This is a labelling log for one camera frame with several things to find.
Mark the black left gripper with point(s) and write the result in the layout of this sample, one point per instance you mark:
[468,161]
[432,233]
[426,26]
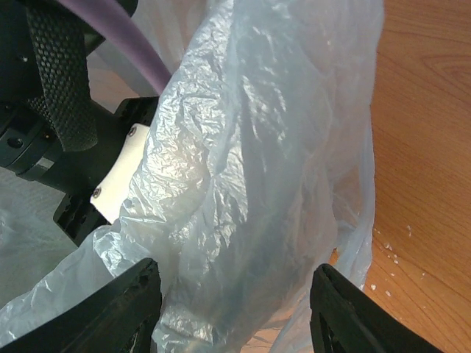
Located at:
[78,174]

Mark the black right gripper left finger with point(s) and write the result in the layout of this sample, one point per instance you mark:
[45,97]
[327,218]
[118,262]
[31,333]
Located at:
[120,317]

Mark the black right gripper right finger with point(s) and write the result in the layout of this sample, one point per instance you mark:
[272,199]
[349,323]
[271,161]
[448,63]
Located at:
[344,319]

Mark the translucent blue plastic bag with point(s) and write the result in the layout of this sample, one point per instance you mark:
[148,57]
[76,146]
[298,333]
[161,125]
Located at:
[257,167]

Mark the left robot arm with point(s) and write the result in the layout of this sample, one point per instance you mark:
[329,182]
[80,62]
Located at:
[52,131]

